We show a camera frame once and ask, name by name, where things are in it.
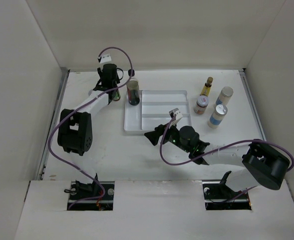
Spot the yellow cap chili sauce bottle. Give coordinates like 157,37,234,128
112,90,121,102

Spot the black cap soy sauce bottle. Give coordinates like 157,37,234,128
126,69,140,106

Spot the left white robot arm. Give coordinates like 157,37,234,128
57,63,121,200

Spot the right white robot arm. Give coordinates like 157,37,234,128
144,124,294,198

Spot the white divided plastic tray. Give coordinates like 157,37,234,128
124,90,191,135

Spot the white lid brown sauce jar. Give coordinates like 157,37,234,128
194,95,209,115

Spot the small yellow oil bottle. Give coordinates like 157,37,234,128
200,77,213,97

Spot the white flip cap shaker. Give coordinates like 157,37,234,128
207,104,228,129

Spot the grey cap white shaker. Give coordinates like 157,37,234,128
215,86,233,106

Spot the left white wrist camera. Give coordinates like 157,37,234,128
98,53,112,65

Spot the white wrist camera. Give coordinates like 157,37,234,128
169,108,183,127
98,53,112,65

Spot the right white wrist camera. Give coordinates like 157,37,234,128
169,108,183,127

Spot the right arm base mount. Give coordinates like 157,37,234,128
202,171,251,211

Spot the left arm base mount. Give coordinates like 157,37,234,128
64,181,115,211

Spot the left metal table rail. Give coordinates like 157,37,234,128
35,67,70,180

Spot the metal table rail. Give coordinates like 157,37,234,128
239,69,266,141
35,67,70,180

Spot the right metal table rail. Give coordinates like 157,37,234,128
239,69,266,141

